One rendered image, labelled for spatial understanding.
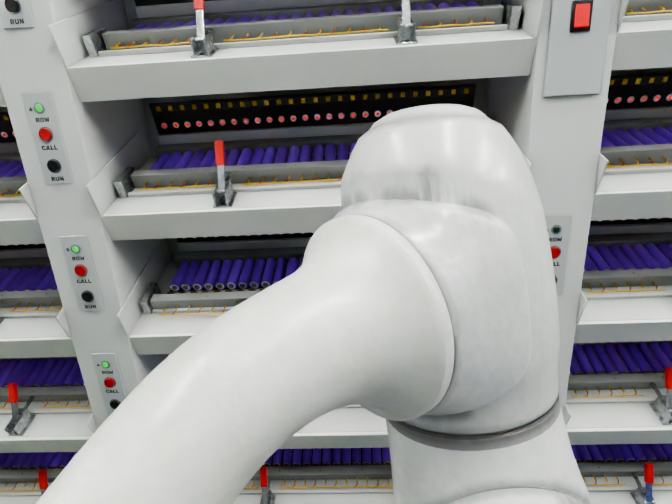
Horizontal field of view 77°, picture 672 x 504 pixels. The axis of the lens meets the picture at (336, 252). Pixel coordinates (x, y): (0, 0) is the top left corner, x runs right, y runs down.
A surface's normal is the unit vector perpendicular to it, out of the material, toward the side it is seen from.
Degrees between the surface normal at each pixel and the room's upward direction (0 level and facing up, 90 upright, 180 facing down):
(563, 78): 90
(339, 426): 20
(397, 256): 58
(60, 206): 90
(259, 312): 15
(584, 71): 90
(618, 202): 110
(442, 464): 75
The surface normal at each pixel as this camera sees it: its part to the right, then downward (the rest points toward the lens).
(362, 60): -0.02, 0.62
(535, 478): 0.14, 0.00
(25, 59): -0.04, 0.31
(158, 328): -0.07, -0.78
